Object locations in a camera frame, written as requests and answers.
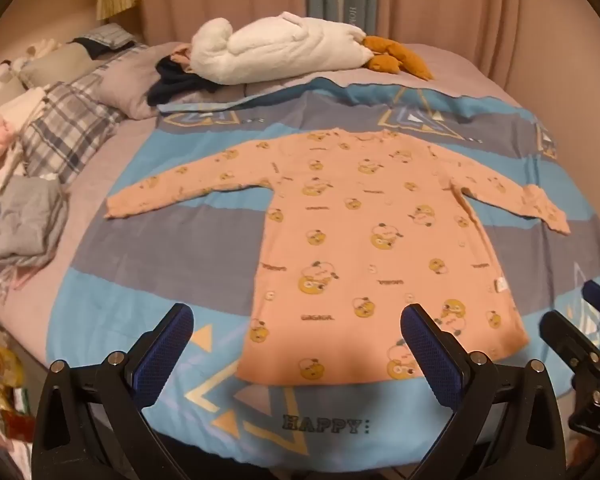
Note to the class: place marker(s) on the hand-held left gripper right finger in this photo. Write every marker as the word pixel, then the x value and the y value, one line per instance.
pixel 430 355

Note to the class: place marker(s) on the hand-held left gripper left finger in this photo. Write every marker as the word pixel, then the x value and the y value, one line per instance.
pixel 165 355

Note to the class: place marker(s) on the pink printed long-sleeve shirt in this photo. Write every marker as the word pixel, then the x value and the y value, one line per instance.
pixel 355 240

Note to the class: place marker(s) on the blue grey printed blanket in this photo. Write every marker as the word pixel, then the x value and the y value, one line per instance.
pixel 180 260

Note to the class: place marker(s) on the pile of colourful packets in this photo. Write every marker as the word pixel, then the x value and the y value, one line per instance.
pixel 2 385

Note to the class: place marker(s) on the grey folded cloth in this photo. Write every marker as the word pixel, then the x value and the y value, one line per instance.
pixel 27 220

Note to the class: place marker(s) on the dark navy cloth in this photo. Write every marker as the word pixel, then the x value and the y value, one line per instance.
pixel 180 82

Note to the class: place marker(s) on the mauve bed sheet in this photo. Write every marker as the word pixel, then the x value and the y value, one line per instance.
pixel 450 65

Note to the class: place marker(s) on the beige pillow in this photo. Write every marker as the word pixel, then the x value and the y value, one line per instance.
pixel 55 62

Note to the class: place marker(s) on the pink curtain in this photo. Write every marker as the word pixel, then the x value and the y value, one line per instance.
pixel 480 5

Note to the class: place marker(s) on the small plush toys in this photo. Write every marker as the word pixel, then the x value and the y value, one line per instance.
pixel 15 67

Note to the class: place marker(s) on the plaid pillow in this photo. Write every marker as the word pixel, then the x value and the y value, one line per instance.
pixel 105 36

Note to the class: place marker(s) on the white goose plush toy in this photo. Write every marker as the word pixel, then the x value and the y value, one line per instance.
pixel 280 50

